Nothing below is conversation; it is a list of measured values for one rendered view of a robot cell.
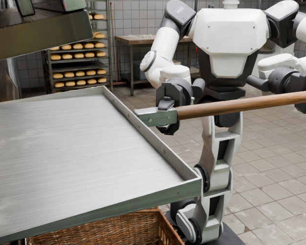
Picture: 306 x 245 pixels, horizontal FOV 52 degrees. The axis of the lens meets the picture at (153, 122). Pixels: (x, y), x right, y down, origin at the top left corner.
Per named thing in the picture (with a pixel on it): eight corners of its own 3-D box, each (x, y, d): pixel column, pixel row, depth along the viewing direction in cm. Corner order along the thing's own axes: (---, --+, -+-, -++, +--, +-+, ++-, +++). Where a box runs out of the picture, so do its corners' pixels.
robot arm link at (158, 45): (131, 76, 115) (149, 32, 125) (160, 93, 120) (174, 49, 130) (147, 63, 106) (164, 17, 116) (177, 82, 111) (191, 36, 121)
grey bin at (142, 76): (139, 79, 528) (139, 65, 519) (129, 74, 571) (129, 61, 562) (159, 78, 541) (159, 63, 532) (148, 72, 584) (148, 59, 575)
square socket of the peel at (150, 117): (170, 118, 71) (170, 104, 70) (178, 123, 68) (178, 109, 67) (132, 123, 68) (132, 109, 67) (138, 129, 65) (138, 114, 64)
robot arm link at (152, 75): (150, 85, 98) (137, 77, 116) (176, 101, 102) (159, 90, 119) (168, 55, 97) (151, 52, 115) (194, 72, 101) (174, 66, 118)
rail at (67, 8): (87, 8, 27) (64, 13, 26) (24, 4, 181) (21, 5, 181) (81, -17, 26) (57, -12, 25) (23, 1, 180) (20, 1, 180)
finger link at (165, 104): (154, 111, 66) (160, 102, 72) (169, 112, 65) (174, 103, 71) (154, 103, 65) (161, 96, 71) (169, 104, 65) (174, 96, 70)
